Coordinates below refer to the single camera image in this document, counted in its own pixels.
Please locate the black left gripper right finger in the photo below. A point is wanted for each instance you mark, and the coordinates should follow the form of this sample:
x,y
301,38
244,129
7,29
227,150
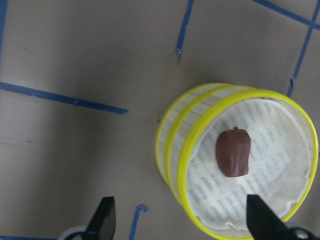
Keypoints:
x,y
261,221

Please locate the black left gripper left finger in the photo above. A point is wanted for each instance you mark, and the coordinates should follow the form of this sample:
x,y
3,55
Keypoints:
x,y
102,225

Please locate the brown bun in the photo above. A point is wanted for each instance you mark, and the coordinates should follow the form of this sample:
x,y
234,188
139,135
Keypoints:
x,y
232,151

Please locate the lower yellow bamboo steamer layer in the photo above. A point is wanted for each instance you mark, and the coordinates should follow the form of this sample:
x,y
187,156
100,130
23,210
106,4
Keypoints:
x,y
185,121

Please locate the white cloth liner lower layer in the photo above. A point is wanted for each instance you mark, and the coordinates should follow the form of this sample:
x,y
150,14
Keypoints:
x,y
278,165

